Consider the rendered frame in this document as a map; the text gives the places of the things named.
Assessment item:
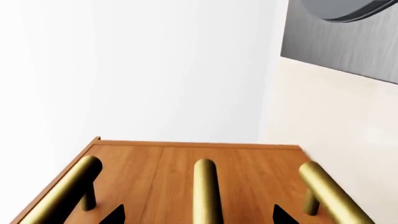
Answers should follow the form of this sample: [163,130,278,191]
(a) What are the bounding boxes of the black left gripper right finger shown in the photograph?
[272,203,301,224]

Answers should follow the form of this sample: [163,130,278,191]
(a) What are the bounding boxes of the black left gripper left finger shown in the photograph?
[98,203,126,224]

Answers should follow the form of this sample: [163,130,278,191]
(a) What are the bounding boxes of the brown wooden drawer cabinet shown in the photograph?
[7,136,340,224]

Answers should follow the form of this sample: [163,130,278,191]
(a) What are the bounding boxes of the grey brushed metal panel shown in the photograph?
[280,0,398,85]

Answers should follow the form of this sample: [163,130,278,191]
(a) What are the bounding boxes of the dark grey curved object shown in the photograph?
[297,0,398,24]

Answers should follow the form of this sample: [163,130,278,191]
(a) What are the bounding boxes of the brass bar drawer handle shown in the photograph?
[297,161,376,224]
[192,158,223,224]
[19,155,103,224]

